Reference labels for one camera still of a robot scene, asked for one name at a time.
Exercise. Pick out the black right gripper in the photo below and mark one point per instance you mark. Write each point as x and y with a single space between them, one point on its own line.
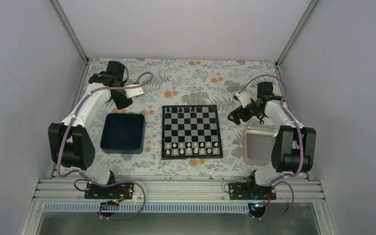
236 116

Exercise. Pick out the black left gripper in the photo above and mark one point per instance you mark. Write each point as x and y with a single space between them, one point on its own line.
120 105

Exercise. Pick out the dark blue plastic tray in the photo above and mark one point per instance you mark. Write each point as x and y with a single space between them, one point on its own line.
123 133

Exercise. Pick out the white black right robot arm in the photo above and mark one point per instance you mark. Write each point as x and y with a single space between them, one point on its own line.
294 146

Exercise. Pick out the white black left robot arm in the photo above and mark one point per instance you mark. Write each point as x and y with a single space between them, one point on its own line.
70 144

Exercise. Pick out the white chess pieces front row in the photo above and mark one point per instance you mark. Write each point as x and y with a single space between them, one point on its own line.
178 149

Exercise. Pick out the silver metal tray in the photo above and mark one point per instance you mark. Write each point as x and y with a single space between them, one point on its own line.
258 142

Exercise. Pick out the black white chessboard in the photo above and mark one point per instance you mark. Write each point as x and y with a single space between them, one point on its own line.
191 127

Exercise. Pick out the floral patterned table cloth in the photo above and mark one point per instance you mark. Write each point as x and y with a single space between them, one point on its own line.
185 82

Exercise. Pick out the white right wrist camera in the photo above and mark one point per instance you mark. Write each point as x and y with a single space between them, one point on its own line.
244 99

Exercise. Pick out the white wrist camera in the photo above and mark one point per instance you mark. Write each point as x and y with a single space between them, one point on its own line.
133 92
244 99

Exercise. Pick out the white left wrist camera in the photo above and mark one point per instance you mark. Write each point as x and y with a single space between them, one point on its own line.
133 92

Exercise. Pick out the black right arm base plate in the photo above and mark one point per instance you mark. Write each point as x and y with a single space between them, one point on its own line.
244 191

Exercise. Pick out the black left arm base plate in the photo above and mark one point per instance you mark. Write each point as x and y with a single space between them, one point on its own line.
117 192

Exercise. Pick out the aluminium mounting rail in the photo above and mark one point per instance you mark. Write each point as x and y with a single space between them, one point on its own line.
180 190

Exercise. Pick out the grey slotted cable duct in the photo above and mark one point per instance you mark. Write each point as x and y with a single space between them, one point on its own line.
149 207

